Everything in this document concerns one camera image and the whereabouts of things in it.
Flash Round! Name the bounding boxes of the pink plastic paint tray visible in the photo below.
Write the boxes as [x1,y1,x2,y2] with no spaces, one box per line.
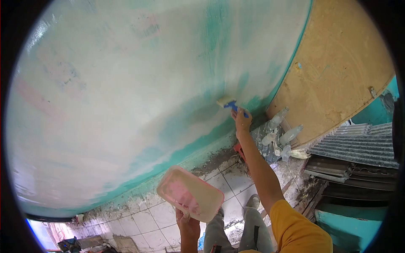
[156,165,225,223]

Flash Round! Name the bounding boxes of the large brown plywood board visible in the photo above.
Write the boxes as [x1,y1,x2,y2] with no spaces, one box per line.
[265,0,396,150]

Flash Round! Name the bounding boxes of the person's right fingers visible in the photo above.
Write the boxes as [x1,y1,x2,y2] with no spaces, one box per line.
[231,107,253,121]

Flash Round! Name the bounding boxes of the person's right hand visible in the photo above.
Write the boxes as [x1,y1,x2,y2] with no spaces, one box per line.
[231,107,253,133]

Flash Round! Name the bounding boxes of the red plastic object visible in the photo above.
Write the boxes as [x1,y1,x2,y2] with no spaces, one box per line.
[234,143,247,163]

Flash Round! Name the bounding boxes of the person's left hand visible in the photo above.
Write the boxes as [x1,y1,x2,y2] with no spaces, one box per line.
[175,207,201,240]

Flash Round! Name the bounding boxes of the pile of tools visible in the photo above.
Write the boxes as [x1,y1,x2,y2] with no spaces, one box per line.
[57,235,117,253]

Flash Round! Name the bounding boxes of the person's body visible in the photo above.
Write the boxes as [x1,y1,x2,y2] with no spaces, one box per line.
[237,199,333,253]

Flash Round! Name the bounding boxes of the person's legs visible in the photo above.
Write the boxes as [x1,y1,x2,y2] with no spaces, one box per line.
[203,194,274,253]

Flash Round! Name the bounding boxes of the stack of corrugated metal sheets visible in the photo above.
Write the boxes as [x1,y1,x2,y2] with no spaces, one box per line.
[303,122,400,202]

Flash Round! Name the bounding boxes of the blue handled paint brush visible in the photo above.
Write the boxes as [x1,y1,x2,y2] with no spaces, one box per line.
[216,96,250,119]

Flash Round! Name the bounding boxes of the turquoise painted box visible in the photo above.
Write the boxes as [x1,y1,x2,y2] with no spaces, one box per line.
[315,204,388,253]

